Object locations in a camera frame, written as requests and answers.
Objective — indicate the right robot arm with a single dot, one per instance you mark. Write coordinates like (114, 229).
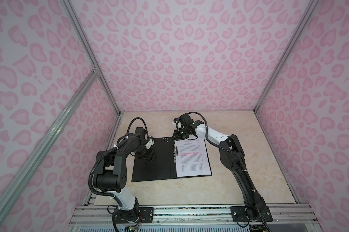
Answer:
(232, 157)

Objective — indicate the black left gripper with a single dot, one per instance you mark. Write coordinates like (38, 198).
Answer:
(150, 156)

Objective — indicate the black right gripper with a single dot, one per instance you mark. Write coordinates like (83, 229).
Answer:
(177, 136)

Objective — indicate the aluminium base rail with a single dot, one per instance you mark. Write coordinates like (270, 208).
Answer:
(200, 218)

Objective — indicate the blue folder with black inside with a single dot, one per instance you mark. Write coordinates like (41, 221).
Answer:
(162, 166)

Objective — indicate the aluminium diagonal wall bar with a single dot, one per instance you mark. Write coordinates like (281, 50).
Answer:
(20, 181)

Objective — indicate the silver folder clip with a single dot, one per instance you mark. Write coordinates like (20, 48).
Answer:
(175, 150)

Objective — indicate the printed paper sheet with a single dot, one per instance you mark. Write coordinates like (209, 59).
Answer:
(192, 159)

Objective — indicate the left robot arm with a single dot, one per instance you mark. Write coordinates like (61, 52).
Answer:
(109, 176)

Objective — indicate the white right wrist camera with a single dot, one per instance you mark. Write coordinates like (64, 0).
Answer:
(176, 122)

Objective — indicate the aluminium corner post left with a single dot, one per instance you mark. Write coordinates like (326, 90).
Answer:
(76, 24)

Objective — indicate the aluminium corner post right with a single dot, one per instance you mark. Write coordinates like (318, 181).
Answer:
(308, 14)

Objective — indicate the aluminium corner post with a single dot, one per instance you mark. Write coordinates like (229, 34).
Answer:
(76, 24)
(308, 14)

